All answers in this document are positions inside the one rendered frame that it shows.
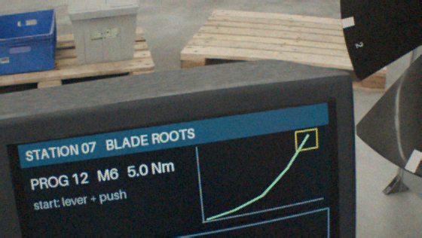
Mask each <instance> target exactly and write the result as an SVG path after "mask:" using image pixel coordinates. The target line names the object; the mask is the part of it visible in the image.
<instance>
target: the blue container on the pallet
mask: <svg viewBox="0 0 422 238"><path fill-rule="evenodd" d="M27 20H37V23H35V24H33V25H27V23H26V21H27ZM18 22H20V26H18ZM56 24H57V21H56V9H55V8H51V9H50V10H38V11H28V12H23V13H18V14H8V15H0V76H1V75H13V74H16V73H24V72H40V71H45V70H49V69H53V68H54V63H55V53H56V49H57V27H56Z"/></svg>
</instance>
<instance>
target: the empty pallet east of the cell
mask: <svg viewBox="0 0 422 238"><path fill-rule="evenodd" d="M213 59H224V60H247V61H256V60H267V59H275V60H284V61H289V62H294V63H303V64H307V65H312V66H321V67H326V68H337V69H350V70H353V66H352V63H351V61H350V58H349V56H348V52H347V48H346V44H345V41H344V33H343V29H342V22H341V20H339V19H329V18H322V17H306V16H301V15H288V14H273V13H259V12H249V11H229V10H214V12H213V13H212V14H211V16H209V18H208V19H207V20H206V22H205V23H204V25H203V26H201V28H200V29H199V30H198V32H197V33H195V34H194V36H193V37H192V40H191V41H190V42H189V43H188V46H186V47H185V48H184V49H183V51H181V52H180V60H181V69H186V68H193V67H200V66H208V65H209V64H210V62H211V61H212V60H213ZM386 75H387V67H384V68H382V69H381V70H379V71H378V72H375V73H374V74H373V75H371V76H369V77H367V78H366V79H365V80H362V81H360V82H355V81H353V90H360V91H368V92H381V93H383V92H385V89H386Z"/></svg>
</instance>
